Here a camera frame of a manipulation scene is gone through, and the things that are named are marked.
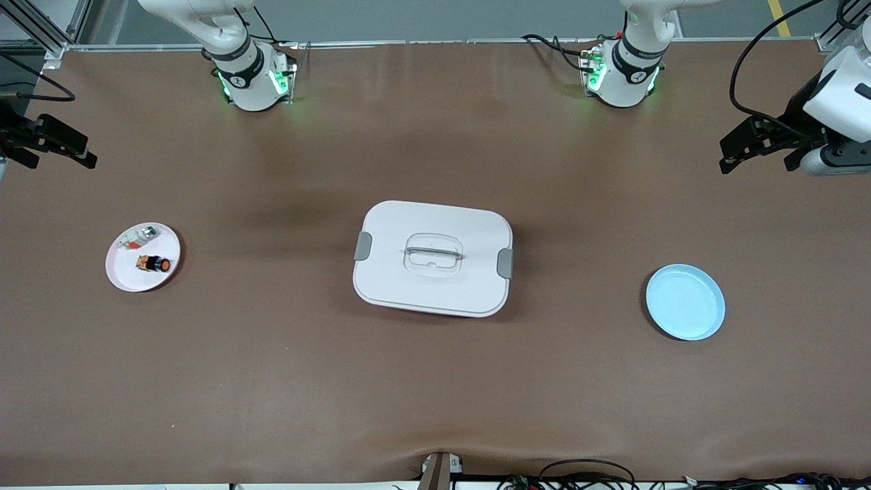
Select black cable bundle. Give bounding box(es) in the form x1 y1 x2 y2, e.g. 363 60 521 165
684 472 871 490

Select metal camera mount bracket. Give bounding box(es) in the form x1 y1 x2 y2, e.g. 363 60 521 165
416 451 465 490

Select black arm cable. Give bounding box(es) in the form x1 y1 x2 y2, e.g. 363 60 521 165
0 53 76 103
729 0 827 130

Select light blue round plate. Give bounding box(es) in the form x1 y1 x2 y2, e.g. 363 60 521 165
645 264 726 341

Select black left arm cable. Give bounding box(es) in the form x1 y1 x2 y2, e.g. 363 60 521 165
729 0 827 130

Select black base cables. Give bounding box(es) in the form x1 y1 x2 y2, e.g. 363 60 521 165
521 33 601 73
233 5 300 50

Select brown table mat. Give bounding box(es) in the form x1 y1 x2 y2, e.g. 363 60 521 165
0 41 871 486

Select black looped cable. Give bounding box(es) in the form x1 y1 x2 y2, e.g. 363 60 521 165
538 459 638 490

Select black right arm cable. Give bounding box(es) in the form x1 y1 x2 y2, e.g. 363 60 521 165
0 53 76 103

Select black left base cables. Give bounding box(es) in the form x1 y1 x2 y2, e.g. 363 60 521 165
521 33 601 73

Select silver table edge rail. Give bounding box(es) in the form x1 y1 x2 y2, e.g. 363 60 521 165
41 39 834 52

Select pink round plate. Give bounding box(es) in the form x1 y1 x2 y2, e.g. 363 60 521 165
105 223 182 293

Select white and red switch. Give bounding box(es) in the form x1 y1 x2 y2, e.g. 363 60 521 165
120 227 159 251

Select black right base cables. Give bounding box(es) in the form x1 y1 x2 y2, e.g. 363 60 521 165
233 5 300 50

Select white lidded plastic box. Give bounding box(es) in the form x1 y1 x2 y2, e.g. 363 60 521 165
352 200 514 319

